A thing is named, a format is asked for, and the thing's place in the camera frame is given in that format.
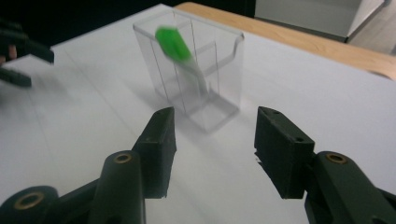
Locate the white table cover sheet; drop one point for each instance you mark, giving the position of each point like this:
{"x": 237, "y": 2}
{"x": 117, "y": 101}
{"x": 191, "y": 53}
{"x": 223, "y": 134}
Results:
{"x": 327, "y": 105}

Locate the clear acrylic pen holder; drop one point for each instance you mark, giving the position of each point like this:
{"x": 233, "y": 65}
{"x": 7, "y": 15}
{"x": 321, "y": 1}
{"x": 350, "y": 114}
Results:
{"x": 218, "y": 77}

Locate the green highlighter pen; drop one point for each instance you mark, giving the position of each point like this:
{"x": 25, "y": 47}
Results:
{"x": 177, "y": 49}

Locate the white cabinet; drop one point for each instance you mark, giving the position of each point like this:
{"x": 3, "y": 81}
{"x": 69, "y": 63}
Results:
{"x": 311, "y": 15}

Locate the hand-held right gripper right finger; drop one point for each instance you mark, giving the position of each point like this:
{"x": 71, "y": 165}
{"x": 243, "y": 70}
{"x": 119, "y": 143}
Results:
{"x": 281, "y": 149}

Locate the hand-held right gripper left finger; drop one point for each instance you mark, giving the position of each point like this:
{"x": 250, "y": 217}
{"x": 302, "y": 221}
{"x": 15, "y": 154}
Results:
{"x": 157, "y": 155}

